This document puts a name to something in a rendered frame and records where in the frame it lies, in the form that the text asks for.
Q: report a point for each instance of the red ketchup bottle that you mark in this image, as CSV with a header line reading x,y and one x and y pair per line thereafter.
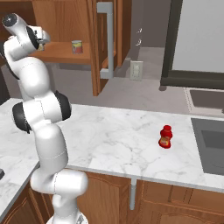
x,y
165,138

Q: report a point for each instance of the grey sink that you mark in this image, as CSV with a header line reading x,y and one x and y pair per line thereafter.
x,y
210,145

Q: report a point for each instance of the wooden base cabinet door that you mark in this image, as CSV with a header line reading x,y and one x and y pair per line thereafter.
x,y
180,204
22,208
105,198

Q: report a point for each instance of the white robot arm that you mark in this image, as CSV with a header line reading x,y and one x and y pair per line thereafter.
x,y
48,145

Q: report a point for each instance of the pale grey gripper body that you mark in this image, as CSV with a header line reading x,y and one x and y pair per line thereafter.
x,y
43,35

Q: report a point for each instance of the white wall socket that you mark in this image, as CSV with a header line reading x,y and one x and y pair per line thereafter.
x,y
136,70

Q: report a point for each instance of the dark framed window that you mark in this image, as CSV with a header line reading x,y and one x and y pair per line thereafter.
x,y
198,38

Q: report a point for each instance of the red and yellow food can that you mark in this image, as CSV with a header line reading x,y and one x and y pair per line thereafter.
x,y
77,47

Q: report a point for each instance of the black hob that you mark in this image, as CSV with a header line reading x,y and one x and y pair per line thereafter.
x,y
1,173

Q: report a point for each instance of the wooden wall cabinet door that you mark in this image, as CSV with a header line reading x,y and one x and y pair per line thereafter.
x,y
94,43

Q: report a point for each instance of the wooden wall cabinet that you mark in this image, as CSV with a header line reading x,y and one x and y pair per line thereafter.
x,y
62,20

